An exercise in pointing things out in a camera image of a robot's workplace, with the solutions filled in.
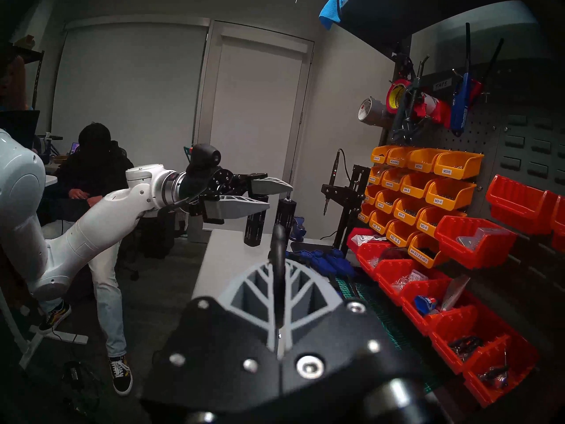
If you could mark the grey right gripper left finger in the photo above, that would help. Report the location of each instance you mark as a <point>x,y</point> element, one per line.
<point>247,304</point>

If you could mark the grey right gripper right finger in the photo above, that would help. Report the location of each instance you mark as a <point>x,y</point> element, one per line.
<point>313,304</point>

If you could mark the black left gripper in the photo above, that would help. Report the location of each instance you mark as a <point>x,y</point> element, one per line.
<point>220,184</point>

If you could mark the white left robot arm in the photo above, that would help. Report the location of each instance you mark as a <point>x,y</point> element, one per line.
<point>79,237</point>

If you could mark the red tape roll yellow core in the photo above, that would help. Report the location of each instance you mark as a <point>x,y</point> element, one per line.
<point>390,98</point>

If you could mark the black perforated cylinder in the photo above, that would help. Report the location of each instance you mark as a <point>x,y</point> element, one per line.
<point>256,226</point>
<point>284,220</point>

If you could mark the blue bar clamp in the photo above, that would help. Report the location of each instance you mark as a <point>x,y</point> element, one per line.
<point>337,266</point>
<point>300,229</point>
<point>315,262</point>

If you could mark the red plastic parts bin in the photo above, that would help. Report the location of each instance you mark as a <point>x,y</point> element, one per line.
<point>559,224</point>
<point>521,215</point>
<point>446,357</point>
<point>481,392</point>
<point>417,323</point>
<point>476,256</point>
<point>393,290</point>
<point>371,266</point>
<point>353,246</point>

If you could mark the green cutting mat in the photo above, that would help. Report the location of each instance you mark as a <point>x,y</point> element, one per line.
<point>388,308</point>

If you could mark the white room door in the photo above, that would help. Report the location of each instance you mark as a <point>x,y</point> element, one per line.
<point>260,109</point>

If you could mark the black tool stand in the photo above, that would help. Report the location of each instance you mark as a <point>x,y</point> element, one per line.
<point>353,193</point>

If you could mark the orange labelled parts bin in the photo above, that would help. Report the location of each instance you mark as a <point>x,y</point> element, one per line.
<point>412,188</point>
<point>406,214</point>
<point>435,226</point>
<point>380,156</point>
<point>423,255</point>
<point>423,163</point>
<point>385,204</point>
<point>371,197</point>
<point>392,182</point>
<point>450,198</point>
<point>399,159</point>
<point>459,173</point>
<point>379,225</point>
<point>364,215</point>
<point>399,238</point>
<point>376,176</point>

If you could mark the small blue white spool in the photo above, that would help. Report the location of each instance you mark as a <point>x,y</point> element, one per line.
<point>426,304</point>

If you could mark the clear plastic bag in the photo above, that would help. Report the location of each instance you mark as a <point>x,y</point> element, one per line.
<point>454,293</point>

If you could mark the person in dark hoodie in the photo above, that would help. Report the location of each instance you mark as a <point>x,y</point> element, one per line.
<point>92,171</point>

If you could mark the white sliding closet door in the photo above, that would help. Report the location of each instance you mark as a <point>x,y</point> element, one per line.
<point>132,83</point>

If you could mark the black metal spring clamp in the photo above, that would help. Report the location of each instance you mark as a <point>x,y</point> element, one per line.
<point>408,114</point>

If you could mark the red white plastic tool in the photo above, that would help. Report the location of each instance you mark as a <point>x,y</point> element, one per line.
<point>435,109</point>

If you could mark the blue cloth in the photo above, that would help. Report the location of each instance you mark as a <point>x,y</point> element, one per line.
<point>335,10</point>

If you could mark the blue long-nose lighter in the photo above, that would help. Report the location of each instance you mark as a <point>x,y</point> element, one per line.
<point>461,100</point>

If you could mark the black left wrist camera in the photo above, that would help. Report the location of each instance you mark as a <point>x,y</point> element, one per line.
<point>204,156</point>

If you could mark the grey duct tape roll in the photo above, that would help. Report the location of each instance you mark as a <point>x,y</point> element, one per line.
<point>375,114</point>

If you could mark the dark grey pegboard wall panel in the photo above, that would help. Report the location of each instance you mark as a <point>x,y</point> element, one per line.
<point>521,131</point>

